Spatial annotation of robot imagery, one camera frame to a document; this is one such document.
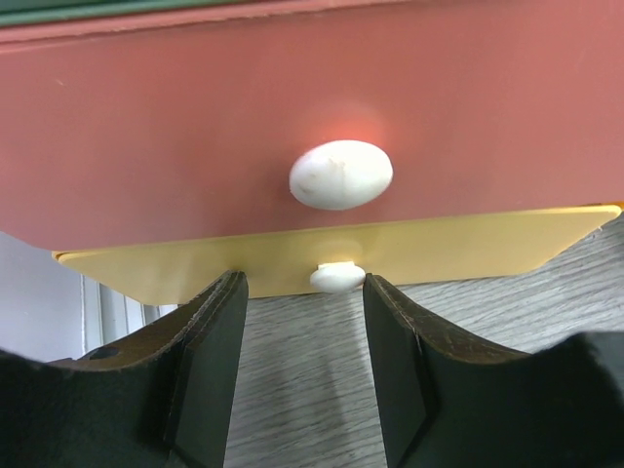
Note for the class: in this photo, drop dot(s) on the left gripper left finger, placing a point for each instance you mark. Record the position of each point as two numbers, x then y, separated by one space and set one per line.
161 396

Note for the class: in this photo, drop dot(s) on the drawer box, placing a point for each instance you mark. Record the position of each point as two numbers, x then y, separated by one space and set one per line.
152 145

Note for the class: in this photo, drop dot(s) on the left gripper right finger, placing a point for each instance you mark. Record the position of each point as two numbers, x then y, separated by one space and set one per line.
449 398

